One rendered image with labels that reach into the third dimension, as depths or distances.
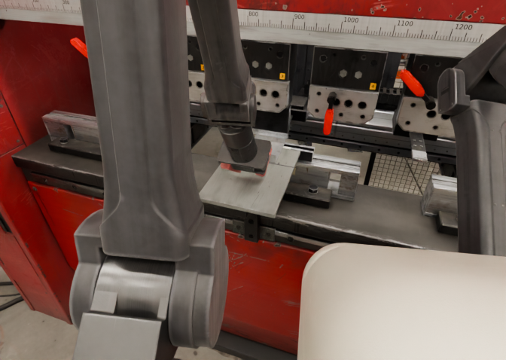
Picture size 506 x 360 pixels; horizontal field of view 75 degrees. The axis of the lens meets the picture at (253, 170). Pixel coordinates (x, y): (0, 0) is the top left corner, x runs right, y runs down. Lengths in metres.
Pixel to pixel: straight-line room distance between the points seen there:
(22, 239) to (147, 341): 1.25
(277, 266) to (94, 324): 0.80
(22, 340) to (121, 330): 1.70
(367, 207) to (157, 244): 0.76
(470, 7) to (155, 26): 0.63
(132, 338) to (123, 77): 0.16
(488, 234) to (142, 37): 0.48
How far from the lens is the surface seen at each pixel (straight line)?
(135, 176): 0.21
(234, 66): 0.45
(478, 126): 0.57
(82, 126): 1.22
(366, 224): 0.89
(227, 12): 0.40
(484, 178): 0.56
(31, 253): 1.52
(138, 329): 0.25
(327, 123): 0.77
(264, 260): 1.01
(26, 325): 1.98
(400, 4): 0.73
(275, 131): 0.89
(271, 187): 0.75
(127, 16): 0.20
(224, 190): 0.74
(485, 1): 0.75
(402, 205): 0.98
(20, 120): 1.36
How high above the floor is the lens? 1.46
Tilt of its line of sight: 35 degrees down
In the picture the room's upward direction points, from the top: straight up
